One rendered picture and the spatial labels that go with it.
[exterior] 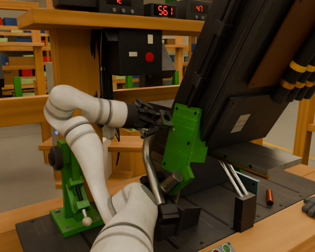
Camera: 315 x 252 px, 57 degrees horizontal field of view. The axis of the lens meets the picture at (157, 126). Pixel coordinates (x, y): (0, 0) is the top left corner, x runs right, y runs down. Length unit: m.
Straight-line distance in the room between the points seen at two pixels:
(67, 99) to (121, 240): 0.41
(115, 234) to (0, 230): 0.71
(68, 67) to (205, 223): 0.67
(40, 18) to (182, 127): 0.49
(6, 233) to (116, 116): 0.52
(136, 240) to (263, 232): 0.62
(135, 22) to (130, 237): 0.73
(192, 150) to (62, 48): 0.53
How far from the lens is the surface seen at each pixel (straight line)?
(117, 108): 0.79
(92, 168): 0.66
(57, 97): 0.72
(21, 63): 7.72
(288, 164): 0.89
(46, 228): 1.01
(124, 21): 0.97
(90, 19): 0.92
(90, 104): 0.76
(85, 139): 0.67
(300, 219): 1.10
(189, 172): 0.84
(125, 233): 0.42
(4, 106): 1.08
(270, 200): 1.13
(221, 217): 1.03
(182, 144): 0.86
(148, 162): 0.94
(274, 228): 1.01
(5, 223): 1.13
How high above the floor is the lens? 1.42
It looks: 14 degrees down
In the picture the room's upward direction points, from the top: straight up
